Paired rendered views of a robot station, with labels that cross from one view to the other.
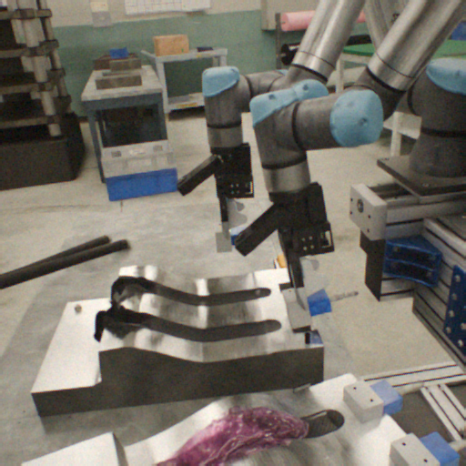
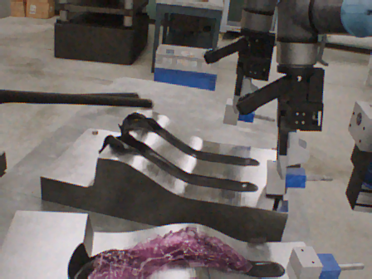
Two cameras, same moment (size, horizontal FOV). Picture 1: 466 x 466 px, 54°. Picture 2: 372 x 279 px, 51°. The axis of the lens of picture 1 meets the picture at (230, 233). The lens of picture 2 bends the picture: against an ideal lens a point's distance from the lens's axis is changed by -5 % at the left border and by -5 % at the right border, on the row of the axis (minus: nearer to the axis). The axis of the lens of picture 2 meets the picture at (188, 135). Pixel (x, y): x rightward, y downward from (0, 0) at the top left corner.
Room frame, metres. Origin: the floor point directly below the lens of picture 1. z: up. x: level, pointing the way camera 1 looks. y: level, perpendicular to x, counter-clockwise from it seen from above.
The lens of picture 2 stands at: (-0.05, -0.05, 1.32)
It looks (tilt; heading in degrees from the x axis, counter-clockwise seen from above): 25 degrees down; 10
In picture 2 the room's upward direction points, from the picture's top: 7 degrees clockwise
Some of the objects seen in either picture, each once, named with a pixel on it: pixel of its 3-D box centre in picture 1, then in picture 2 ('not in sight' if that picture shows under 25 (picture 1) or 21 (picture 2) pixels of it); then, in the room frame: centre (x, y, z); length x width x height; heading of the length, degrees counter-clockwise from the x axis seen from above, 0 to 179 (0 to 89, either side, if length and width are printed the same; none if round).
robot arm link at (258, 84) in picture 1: (269, 92); not in sight; (0.97, -0.11, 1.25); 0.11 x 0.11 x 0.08; 22
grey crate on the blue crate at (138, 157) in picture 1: (138, 158); (187, 58); (3.82, 0.73, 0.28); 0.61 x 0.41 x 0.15; 100
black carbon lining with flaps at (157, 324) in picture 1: (185, 306); (179, 149); (0.71, 0.10, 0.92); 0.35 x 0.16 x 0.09; 92
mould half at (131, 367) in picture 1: (179, 324); (171, 166); (0.71, 0.11, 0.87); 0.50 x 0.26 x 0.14; 92
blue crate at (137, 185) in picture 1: (141, 177); (185, 75); (3.82, 0.74, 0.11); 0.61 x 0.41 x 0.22; 100
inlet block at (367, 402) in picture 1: (388, 396); (329, 266); (0.51, -0.22, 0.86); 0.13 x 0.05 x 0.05; 109
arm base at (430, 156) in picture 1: (445, 146); not in sight; (1.01, -0.51, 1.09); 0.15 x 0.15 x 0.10
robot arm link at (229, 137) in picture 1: (225, 135); (256, 21); (0.95, -0.01, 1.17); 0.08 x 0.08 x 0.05
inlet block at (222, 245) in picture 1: (243, 235); (250, 115); (0.95, -0.03, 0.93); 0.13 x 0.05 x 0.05; 93
